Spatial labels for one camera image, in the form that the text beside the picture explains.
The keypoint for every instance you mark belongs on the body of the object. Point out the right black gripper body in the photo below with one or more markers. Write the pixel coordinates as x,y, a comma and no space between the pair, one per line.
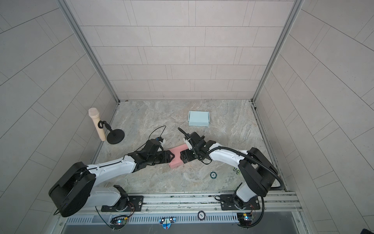
190,155

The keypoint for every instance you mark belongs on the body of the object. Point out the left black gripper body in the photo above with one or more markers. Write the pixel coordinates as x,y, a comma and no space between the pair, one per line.
161,158

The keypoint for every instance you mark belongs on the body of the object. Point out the pink paper box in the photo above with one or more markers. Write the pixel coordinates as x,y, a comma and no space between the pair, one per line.
177,153

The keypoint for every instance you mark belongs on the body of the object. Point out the light blue paper box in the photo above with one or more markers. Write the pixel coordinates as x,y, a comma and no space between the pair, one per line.
199,118

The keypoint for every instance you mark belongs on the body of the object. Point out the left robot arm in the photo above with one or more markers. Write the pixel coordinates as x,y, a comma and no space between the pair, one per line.
78,187

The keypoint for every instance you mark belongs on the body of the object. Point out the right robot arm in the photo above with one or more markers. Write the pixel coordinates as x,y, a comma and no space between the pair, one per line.
259,173

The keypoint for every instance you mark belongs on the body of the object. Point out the blue poker chip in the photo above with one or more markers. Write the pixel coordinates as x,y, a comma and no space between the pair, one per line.
213,175

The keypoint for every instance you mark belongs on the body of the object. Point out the orange green small toy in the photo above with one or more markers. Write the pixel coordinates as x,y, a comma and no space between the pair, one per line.
236,170

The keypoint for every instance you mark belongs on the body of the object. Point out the black round microphone stand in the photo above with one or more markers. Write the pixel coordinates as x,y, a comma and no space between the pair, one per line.
114,136

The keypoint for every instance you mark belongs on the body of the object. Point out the blue sticker with eyes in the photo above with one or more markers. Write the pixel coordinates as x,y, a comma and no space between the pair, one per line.
166,222

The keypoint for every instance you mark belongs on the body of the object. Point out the round black white badge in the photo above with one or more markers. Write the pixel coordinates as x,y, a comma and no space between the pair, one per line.
201,216

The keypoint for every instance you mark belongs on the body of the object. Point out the left green circuit board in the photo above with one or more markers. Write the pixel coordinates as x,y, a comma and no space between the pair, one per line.
120,220

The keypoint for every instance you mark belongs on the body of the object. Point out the green circuit board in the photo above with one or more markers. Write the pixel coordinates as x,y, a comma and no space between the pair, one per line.
245,219
120,220

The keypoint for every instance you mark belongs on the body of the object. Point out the right green circuit board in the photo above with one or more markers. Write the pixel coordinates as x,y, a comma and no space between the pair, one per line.
245,219

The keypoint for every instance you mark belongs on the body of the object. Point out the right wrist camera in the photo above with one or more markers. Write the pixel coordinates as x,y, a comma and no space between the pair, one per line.
189,143

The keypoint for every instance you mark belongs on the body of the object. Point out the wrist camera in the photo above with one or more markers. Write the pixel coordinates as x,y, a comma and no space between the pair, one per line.
189,143
161,140

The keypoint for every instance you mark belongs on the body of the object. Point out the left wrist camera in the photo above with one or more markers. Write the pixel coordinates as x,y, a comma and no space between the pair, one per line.
161,140

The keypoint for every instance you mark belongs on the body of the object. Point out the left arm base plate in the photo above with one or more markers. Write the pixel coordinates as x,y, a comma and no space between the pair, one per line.
130,204

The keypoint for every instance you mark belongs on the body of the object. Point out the aluminium mounting rail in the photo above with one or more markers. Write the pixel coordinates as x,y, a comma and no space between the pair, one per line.
275,201

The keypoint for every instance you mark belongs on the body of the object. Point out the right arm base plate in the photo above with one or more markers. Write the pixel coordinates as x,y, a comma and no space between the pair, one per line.
231,202

